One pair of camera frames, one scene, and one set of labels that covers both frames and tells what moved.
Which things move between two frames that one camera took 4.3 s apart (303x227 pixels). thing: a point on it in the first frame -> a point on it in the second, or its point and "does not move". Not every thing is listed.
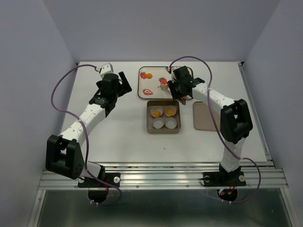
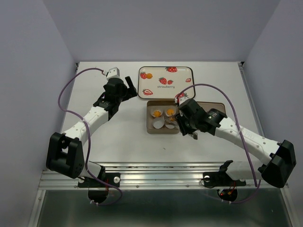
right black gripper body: [175, 89] -> [186, 126]
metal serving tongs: [182, 100] -> [174, 119]
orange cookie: [149, 75] does not move
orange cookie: [170, 111] does not move
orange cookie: [157, 113] does not move
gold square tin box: [163, 117] does not move
